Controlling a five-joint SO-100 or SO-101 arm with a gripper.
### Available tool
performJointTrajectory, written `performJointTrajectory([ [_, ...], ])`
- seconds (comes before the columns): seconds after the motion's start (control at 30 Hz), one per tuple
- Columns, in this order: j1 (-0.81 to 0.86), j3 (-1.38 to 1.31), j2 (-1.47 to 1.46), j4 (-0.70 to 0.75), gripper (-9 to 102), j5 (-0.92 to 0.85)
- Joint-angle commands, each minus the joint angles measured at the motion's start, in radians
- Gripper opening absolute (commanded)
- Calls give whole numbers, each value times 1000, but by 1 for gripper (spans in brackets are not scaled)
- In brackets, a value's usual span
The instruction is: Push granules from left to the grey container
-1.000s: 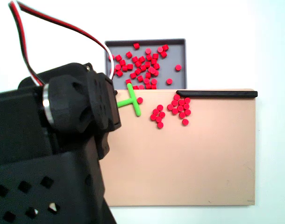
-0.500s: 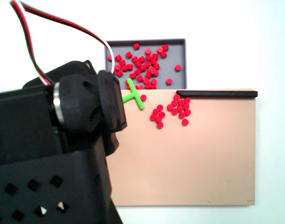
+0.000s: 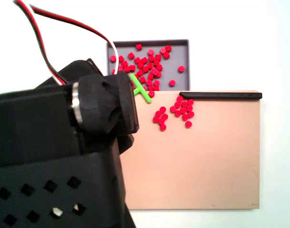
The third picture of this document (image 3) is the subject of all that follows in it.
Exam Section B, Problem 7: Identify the grey tray container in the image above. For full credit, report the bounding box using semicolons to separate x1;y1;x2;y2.
106;38;191;92

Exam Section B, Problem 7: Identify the black guide rail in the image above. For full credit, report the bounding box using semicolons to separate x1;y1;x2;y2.
179;91;263;100

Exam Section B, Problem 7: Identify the beige flat board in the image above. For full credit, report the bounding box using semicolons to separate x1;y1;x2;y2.
122;89;261;211

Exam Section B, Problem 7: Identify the red black white servo cable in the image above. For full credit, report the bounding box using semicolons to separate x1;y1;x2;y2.
13;0;119;86

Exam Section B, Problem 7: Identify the green T pusher brown handle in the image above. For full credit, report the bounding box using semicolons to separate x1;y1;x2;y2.
129;73;152;104

